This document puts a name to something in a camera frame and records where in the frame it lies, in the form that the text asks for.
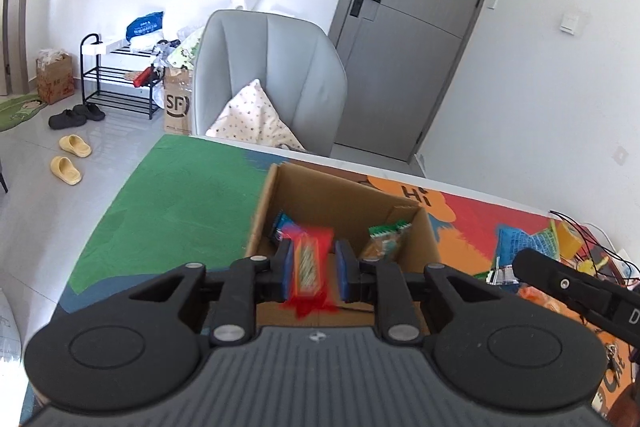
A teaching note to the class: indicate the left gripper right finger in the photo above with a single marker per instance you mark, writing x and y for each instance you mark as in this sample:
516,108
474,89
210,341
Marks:
382,285

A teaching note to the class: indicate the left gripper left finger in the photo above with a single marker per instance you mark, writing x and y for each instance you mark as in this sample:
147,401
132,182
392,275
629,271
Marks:
237,291

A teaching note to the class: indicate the green striped cracker packet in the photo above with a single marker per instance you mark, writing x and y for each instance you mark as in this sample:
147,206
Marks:
385,241

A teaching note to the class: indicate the red snack packet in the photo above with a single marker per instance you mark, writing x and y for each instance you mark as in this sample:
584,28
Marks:
307,288

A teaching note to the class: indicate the blue snack packet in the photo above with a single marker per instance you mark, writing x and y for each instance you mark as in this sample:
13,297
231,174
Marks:
281,225

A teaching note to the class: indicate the brown cardboard box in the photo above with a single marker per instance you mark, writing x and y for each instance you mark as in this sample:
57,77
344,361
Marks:
313,197

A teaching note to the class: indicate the yellow tape roll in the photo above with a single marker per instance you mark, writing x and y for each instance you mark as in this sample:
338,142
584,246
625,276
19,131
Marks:
570,242

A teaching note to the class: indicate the colourful cat table mat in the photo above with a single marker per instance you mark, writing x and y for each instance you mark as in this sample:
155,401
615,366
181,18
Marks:
130,345

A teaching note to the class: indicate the dotted cream cushion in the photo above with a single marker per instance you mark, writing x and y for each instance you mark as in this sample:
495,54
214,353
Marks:
250,117

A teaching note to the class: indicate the SF cardboard box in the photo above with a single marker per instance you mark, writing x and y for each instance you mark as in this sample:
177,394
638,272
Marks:
177,85

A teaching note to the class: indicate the yellow slipper near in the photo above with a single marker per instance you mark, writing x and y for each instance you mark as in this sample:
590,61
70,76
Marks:
63,168

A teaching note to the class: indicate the yellow slipper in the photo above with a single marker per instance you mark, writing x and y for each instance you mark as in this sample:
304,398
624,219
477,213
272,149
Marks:
75,145
63,168

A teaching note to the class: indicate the grey armchair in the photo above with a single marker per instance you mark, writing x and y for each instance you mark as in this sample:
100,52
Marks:
295,62

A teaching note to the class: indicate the yellow slipper far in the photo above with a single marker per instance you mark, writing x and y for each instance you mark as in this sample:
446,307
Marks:
75,145

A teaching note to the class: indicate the black shoe rack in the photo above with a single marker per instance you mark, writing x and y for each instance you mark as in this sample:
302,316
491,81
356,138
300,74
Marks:
108,73

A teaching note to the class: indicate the black slippers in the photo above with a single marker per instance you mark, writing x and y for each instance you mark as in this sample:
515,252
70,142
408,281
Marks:
76,117

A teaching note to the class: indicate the blue plastic bag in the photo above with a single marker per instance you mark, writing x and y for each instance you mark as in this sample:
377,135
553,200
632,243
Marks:
145,25

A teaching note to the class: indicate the brown box on floor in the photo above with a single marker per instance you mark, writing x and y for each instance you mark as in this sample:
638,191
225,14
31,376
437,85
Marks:
54,75

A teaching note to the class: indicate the green floor mat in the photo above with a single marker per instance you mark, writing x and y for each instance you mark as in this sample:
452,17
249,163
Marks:
18,110

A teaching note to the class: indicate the grey door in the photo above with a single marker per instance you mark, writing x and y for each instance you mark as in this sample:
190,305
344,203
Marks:
399,57

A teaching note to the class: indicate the white light switch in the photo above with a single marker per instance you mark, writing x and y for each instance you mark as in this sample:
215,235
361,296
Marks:
570,23

